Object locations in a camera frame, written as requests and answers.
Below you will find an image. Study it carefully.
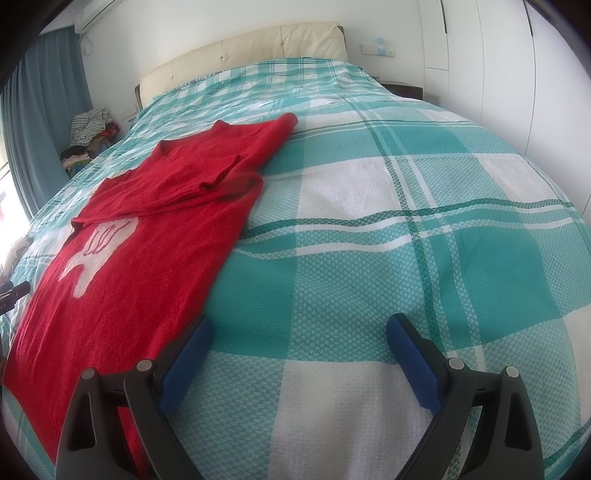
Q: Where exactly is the red knit sweater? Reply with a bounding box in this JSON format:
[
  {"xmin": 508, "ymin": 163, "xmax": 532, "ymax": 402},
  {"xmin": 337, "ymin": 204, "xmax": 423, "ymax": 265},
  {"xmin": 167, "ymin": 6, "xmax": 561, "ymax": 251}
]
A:
[{"xmin": 2, "ymin": 113, "xmax": 297, "ymax": 479}]

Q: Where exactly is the pile of clothes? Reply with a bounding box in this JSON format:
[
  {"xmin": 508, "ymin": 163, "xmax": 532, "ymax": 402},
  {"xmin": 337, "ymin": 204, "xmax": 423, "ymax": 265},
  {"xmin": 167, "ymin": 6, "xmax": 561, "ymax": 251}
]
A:
[{"xmin": 60, "ymin": 108, "xmax": 120, "ymax": 178}]

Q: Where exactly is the patterned beige pillow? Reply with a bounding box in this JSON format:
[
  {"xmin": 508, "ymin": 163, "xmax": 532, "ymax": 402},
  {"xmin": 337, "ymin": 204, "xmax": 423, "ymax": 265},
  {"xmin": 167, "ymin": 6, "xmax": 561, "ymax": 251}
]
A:
[{"xmin": 1, "ymin": 237, "xmax": 33, "ymax": 277}]

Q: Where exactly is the blue curtain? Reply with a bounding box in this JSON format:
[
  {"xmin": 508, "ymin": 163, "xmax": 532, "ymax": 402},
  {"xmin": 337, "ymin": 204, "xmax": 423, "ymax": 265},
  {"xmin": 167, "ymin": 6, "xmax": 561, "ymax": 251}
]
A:
[{"xmin": 1, "ymin": 27, "xmax": 92, "ymax": 218}]

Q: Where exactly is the teal plaid bed cover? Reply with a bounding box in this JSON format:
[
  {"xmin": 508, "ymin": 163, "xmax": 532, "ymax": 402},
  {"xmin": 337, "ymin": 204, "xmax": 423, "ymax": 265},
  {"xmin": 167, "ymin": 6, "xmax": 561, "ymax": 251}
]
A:
[{"xmin": 1, "ymin": 58, "xmax": 590, "ymax": 479}]

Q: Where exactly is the white air conditioner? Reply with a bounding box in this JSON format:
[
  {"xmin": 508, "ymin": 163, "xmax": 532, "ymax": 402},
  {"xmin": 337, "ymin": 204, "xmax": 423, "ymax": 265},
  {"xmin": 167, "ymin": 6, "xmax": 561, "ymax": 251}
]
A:
[{"xmin": 74, "ymin": 0, "xmax": 120, "ymax": 35}]

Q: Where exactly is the dark bedside table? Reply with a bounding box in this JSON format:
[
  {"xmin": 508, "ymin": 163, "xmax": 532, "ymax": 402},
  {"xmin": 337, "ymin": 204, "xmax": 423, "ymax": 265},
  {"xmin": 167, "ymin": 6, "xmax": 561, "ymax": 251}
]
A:
[{"xmin": 382, "ymin": 82, "xmax": 423, "ymax": 100}]

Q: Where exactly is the white wardrobe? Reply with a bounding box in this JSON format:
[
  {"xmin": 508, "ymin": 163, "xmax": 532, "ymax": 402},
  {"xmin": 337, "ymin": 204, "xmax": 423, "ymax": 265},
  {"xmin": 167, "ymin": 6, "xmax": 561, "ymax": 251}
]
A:
[{"xmin": 418, "ymin": 1, "xmax": 590, "ymax": 209}]

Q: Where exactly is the cream padded headboard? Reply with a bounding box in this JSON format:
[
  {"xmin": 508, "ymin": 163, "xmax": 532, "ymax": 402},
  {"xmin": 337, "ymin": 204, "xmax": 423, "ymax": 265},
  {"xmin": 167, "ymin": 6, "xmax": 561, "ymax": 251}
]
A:
[{"xmin": 134, "ymin": 22, "xmax": 348, "ymax": 108}]

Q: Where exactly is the white wall socket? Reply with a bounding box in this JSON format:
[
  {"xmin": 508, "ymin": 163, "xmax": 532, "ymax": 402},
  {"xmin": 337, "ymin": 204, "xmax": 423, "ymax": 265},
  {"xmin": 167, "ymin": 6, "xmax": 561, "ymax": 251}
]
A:
[{"xmin": 361, "ymin": 38, "xmax": 396, "ymax": 58}]

